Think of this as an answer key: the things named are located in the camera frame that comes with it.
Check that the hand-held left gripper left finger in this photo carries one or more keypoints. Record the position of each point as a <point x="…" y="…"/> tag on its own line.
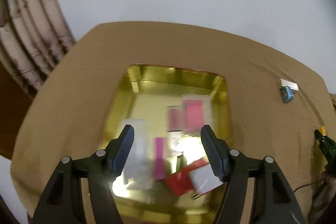
<point x="122" y="150"/>

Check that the maroon rectangular block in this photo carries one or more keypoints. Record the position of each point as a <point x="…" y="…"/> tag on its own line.
<point x="175" y="119"/>

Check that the white box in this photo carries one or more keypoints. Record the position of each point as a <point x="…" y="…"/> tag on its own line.
<point x="139" y="150"/>

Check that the white cube block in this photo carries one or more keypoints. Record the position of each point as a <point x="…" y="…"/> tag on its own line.
<point x="204" y="179"/>

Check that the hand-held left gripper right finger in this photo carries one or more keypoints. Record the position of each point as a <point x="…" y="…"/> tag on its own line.
<point x="213" y="154"/>

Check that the red tin with gold inside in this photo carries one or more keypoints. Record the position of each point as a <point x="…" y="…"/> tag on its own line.
<point x="157" y="82"/>

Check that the pink rectangular block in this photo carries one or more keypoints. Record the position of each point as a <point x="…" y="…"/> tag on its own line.
<point x="159" y="158"/>

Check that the red rectangular block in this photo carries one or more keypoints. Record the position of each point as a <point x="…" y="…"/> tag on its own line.
<point x="178" y="183"/>

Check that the shiny gold block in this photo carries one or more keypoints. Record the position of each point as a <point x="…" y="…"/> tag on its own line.
<point x="176" y="142"/>

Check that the pink packet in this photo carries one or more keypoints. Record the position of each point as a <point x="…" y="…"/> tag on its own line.
<point x="195" y="113"/>

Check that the patterned beige curtain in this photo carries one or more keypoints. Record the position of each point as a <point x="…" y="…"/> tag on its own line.
<point x="34" y="29"/>

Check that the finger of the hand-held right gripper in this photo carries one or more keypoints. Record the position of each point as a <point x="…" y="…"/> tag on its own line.
<point x="326" y="146"/>

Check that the silver metal case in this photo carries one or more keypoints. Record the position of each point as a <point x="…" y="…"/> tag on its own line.
<point x="290" y="83"/>

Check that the brown wooden furniture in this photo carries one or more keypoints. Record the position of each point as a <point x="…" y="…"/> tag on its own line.
<point x="13" y="113"/>

